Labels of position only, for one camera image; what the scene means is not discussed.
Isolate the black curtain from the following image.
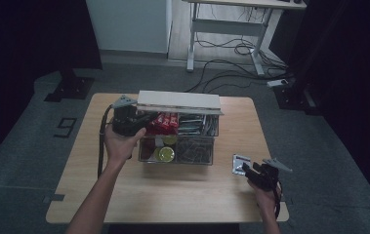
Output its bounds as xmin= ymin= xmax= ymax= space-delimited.
xmin=268 ymin=0 xmax=370 ymax=215
xmin=0 ymin=0 xmax=103 ymax=172

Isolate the dark stand base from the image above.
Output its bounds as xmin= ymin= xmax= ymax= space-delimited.
xmin=272 ymin=81 xmax=322 ymax=117

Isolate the stack of red packets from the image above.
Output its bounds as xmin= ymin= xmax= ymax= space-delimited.
xmin=144 ymin=111 xmax=181 ymax=137

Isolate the large yellow round container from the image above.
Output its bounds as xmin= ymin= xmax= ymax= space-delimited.
xmin=152 ymin=146 xmax=176 ymax=164

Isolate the person's left hand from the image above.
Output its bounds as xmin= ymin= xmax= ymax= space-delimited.
xmin=103 ymin=124 xmax=147 ymax=168

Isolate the pile of silver packets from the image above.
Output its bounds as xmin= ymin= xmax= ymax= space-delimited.
xmin=178 ymin=113 xmax=220 ymax=137

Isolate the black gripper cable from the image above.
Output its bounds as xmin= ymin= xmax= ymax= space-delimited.
xmin=97 ymin=104 xmax=114 ymax=179
xmin=270 ymin=179 xmax=283 ymax=220

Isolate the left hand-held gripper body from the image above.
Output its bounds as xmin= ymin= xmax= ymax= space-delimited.
xmin=111 ymin=95 xmax=142 ymax=137

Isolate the white metal desk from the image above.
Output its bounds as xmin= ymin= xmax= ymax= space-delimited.
xmin=182 ymin=0 xmax=308 ymax=77

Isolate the small yellow round container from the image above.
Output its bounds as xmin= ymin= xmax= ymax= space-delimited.
xmin=162 ymin=135 xmax=178 ymax=146

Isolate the tangle of black floor cables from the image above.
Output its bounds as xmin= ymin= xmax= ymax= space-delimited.
xmin=184 ymin=30 xmax=293 ymax=94

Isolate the person's right hand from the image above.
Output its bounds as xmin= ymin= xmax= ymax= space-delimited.
xmin=246 ymin=179 xmax=283 ymax=213

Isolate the white power strip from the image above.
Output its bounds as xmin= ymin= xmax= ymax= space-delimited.
xmin=267 ymin=78 xmax=290 ymax=89

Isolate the black stand base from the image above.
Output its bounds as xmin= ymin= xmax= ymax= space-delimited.
xmin=44 ymin=68 xmax=95 ymax=103

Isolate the black floor tape mark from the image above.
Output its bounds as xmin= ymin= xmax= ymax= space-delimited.
xmin=53 ymin=117 xmax=78 ymax=139

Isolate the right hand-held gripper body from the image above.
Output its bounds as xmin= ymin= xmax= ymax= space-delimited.
xmin=251 ymin=158 xmax=293 ymax=192

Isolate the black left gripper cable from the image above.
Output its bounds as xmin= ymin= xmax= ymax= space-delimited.
xmin=97 ymin=104 xmax=114 ymax=179

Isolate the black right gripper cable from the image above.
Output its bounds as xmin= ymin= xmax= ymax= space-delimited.
xmin=270 ymin=179 xmax=283 ymax=220

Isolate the pile of dark packets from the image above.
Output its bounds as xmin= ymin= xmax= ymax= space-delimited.
xmin=176 ymin=137 xmax=214 ymax=164

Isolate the white cabinet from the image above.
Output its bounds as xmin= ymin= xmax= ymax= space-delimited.
xmin=85 ymin=0 xmax=173 ymax=55

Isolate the clear storage box white lid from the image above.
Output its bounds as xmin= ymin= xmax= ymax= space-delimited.
xmin=136 ymin=90 xmax=226 ymax=166

